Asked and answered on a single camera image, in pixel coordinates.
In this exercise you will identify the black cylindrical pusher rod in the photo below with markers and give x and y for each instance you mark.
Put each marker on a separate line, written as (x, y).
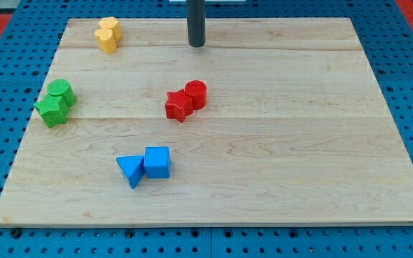
(195, 16)

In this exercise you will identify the blue triangle block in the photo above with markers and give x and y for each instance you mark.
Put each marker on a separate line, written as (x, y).
(132, 169)

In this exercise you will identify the wooden board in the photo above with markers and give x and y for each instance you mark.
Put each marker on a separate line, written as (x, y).
(295, 132)

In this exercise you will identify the red cylinder block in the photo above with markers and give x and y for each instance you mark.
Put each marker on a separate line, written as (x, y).
(197, 91)

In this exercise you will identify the yellow hexagon block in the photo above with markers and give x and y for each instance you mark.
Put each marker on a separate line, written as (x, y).
(113, 24)

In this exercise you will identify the yellow heart block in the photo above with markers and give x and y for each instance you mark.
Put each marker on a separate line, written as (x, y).
(106, 40)

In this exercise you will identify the red star block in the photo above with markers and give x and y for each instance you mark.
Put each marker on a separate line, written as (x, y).
(178, 105)

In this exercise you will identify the blue cube block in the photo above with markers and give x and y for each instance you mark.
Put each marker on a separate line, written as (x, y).
(157, 162)

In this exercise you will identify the green cylinder block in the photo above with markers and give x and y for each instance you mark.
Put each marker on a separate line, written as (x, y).
(62, 88)

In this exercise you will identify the green star block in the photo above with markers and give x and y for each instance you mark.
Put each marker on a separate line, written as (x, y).
(53, 110)

